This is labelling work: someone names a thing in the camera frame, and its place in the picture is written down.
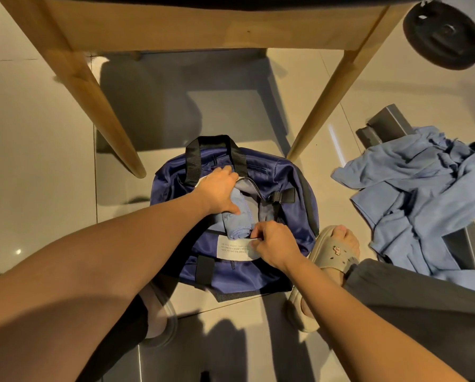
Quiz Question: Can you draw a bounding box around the person's left hand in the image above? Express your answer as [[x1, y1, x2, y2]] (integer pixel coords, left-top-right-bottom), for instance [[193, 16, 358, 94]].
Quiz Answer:
[[192, 165, 243, 218]]

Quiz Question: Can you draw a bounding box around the person's right hand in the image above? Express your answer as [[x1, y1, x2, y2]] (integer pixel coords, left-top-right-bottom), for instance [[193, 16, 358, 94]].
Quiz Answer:
[[250, 220, 307, 276]]

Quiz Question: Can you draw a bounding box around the single blue-grey towel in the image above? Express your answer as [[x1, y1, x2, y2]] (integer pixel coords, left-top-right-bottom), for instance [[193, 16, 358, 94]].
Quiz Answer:
[[209, 177, 264, 240]]

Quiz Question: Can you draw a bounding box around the navy blue bag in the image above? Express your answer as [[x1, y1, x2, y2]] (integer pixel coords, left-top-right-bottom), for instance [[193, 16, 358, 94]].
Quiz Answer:
[[149, 135, 321, 302]]

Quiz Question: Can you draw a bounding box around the pile of blue-grey towels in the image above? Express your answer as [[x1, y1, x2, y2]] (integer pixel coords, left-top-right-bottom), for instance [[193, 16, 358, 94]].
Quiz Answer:
[[331, 125, 475, 297]]

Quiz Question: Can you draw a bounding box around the person's left forearm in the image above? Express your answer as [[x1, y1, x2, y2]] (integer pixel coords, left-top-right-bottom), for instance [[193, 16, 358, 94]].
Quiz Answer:
[[0, 193, 215, 382]]

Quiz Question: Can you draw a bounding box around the person's right forearm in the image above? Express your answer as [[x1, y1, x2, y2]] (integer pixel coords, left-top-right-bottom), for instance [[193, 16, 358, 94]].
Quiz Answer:
[[284, 254, 469, 382]]

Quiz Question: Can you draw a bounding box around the person's left leg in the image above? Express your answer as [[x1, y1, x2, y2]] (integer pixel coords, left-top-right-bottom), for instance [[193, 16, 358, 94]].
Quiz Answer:
[[77, 282, 180, 382]]

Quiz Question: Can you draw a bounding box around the wooden chair with black seat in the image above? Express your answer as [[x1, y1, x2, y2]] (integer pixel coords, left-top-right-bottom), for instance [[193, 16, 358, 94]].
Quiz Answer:
[[0, 0, 439, 180]]

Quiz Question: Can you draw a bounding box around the loose black weight plate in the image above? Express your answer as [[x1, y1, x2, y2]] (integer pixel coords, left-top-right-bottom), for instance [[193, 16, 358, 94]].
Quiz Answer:
[[402, 0, 475, 72]]

